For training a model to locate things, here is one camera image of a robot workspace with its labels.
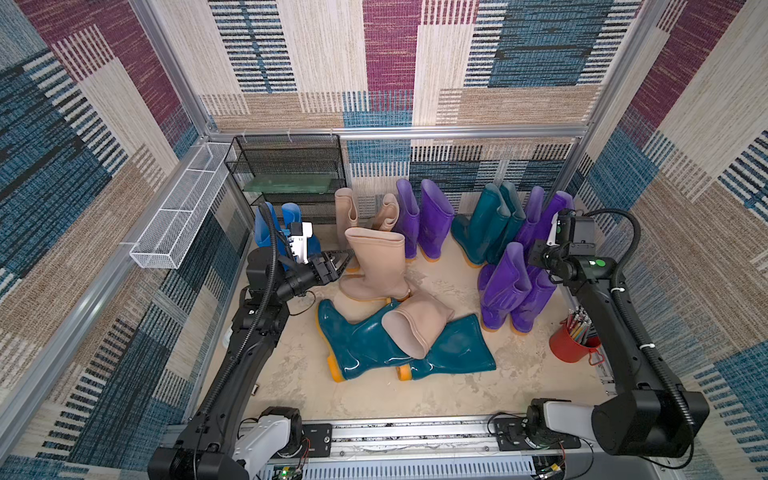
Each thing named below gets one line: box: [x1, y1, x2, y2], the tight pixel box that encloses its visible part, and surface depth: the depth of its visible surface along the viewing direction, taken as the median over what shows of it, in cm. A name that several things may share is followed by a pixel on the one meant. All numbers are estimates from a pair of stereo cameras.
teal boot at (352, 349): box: [316, 299, 416, 382], surface depth 82 cm
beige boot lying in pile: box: [381, 292, 455, 359], surface depth 80 cm
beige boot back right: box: [371, 193, 399, 231], surface depth 93 cm
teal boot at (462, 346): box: [396, 314, 497, 381], surface depth 85 cm
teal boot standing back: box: [488, 182, 526, 264], surface depth 90 cm
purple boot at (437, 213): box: [419, 179, 455, 262], surface depth 94 cm
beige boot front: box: [339, 227, 411, 301], surface depth 83 cm
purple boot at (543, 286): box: [510, 266, 557, 333], surface depth 74 cm
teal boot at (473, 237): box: [451, 183, 511, 268], surface depth 96 cm
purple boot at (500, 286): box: [477, 242, 533, 332], surface depth 83 cm
